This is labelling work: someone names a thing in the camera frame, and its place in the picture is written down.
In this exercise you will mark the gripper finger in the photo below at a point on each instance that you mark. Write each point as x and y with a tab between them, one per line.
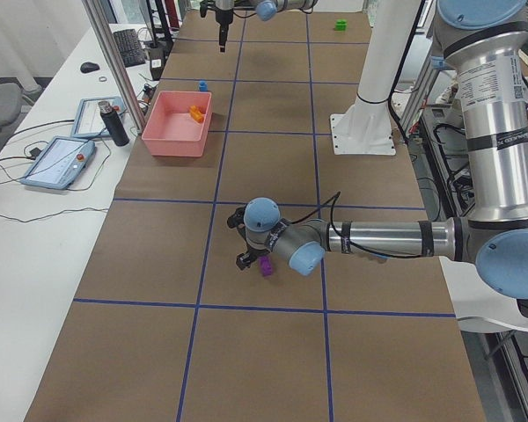
222	38
243	261

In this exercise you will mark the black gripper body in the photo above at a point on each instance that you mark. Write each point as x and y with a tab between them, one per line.
222	18
256	251

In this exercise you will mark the purple toy block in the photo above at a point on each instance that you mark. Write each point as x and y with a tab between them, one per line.
266	267

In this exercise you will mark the orange toy block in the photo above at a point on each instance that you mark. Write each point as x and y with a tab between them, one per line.
196	114

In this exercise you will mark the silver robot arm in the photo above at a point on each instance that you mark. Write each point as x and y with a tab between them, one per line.
480	41
264	9

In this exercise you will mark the pink plastic box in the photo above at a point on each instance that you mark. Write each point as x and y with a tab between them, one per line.
170	130

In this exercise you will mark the small blue toy block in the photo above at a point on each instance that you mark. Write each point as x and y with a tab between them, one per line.
202	85

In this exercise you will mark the black keyboard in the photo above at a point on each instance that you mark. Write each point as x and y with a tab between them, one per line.
129	47

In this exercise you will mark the green toy block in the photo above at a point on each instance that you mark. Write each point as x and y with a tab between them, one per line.
341	25

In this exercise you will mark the black computer mouse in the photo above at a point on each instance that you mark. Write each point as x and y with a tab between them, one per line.
88	67

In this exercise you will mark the black water bottle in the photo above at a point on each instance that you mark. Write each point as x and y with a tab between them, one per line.
113	123

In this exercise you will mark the far teach pendant tablet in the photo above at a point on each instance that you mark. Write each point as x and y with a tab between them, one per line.
88	121

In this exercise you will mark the teach pendant tablet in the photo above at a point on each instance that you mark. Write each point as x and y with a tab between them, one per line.
88	121
60	163

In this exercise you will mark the near teach pendant tablet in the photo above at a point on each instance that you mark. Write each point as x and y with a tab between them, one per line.
60	163

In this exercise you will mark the white chair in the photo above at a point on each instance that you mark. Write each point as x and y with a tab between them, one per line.
477	307

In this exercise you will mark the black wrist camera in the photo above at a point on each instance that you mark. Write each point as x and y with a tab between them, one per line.
236	220

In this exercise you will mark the aluminium frame post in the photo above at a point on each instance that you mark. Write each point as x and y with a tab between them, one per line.
104	35

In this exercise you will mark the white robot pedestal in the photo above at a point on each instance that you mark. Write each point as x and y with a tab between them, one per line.
366	127

